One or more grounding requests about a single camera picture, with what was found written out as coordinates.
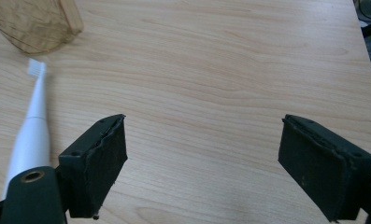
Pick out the black cable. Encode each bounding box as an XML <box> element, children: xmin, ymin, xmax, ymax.
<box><xmin>354</xmin><ymin>0</ymin><xmax>371</xmax><ymax>22</ymax></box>

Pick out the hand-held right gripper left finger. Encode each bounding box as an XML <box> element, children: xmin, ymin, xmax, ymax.
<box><xmin>58</xmin><ymin>113</ymin><xmax>129</xmax><ymax>220</ymax></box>

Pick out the white electric toothbrush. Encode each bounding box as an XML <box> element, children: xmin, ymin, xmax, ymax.
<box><xmin>1</xmin><ymin>58</ymin><xmax>51</xmax><ymax>200</ymax></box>

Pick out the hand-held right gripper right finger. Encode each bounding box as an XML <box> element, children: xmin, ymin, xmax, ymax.
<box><xmin>278</xmin><ymin>113</ymin><xmax>371</xmax><ymax>223</ymax></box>

